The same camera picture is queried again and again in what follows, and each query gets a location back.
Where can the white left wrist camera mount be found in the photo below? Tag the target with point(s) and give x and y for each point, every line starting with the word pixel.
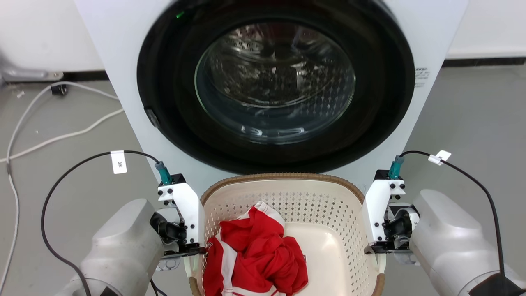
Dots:
pixel 189 209

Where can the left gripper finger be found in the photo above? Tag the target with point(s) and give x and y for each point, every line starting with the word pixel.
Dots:
pixel 188 267

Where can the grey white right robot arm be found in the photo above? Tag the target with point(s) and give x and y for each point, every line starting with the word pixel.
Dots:
pixel 448 238

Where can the grey appliance base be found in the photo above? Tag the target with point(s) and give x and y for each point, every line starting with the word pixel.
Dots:
pixel 28 72

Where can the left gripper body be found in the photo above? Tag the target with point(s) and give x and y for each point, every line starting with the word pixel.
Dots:
pixel 170 232

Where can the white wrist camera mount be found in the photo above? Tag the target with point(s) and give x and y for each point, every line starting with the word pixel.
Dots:
pixel 189 209
pixel 376 209

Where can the cream perforated plastic laundry basket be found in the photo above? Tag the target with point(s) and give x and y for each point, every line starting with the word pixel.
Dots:
pixel 328 213

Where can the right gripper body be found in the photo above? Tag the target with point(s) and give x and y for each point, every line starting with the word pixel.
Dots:
pixel 398 230

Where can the white front-load washing machine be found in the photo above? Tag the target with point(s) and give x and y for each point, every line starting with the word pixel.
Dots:
pixel 119 53

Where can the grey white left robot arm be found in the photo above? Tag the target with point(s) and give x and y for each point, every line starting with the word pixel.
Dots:
pixel 123 246

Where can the black round glass washer door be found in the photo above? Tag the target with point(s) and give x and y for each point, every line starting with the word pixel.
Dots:
pixel 172 82

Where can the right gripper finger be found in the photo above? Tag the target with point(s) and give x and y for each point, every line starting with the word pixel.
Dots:
pixel 382 263

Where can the red and white garment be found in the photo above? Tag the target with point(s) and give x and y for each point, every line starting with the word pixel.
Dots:
pixel 259 246

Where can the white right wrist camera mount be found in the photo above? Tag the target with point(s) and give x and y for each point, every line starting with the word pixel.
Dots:
pixel 376 209

